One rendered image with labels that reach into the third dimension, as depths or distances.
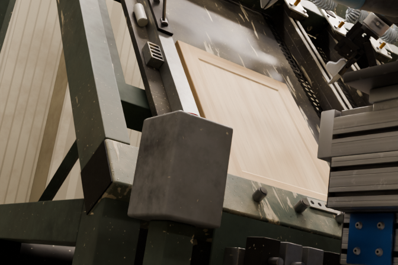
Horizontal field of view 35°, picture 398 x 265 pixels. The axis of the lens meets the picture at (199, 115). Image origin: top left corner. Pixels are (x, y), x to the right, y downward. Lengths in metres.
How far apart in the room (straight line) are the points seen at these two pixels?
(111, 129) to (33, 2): 3.43
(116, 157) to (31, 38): 3.41
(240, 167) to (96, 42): 0.46
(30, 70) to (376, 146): 3.67
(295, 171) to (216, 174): 0.65
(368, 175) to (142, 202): 0.38
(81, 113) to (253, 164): 0.46
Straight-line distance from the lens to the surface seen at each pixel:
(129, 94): 1.59
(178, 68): 1.67
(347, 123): 1.13
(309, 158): 1.82
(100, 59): 1.48
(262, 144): 1.70
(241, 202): 1.38
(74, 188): 4.32
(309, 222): 1.51
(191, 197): 1.05
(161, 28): 1.78
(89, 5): 1.67
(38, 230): 1.48
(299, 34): 2.41
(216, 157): 1.08
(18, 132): 4.44
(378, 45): 2.89
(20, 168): 4.43
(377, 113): 1.09
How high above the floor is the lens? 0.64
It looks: 15 degrees up
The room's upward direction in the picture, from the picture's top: 9 degrees clockwise
